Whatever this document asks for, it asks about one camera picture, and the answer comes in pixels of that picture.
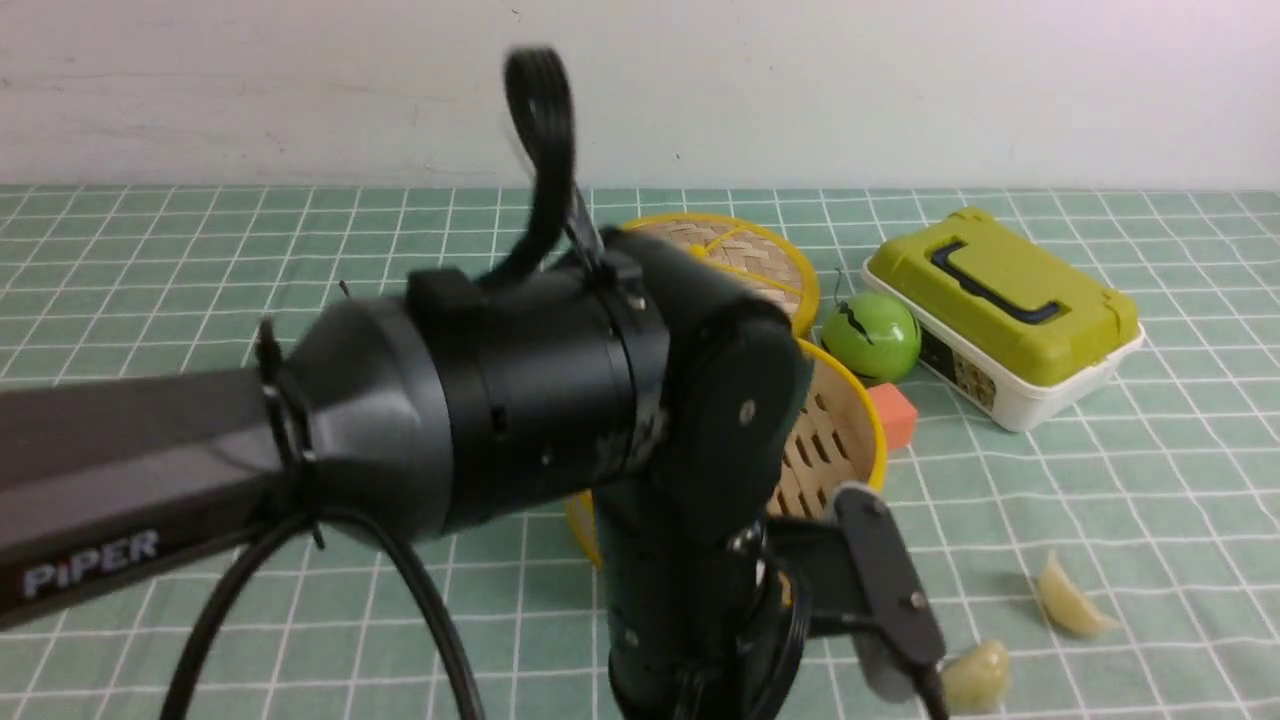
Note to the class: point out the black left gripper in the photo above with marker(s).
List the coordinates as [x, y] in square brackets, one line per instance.
[705, 620]

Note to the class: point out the pale green dumpling front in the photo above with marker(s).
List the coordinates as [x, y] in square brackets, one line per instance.
[978, 681]

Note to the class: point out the white dumpling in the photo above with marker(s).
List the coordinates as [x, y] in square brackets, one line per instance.
[1068, 607]

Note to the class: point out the bamboo steamer tray yellow rim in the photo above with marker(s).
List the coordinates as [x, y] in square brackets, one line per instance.
[838, 439]

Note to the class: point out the woven bamboo steamer lid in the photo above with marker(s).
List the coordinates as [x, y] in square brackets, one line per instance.
[762, 259]

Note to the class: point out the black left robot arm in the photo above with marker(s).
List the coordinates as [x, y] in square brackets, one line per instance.
[659, 384]

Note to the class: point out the green checkered tablecloth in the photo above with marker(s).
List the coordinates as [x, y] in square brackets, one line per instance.
[1157, 493]

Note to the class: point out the orange foam cube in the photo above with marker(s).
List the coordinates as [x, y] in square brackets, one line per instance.
[897, 414]

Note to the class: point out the green white lunch box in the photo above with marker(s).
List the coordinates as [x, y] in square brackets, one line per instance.
[1015, 329]

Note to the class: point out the green toy apple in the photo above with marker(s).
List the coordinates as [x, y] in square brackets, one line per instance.
[872, 334]

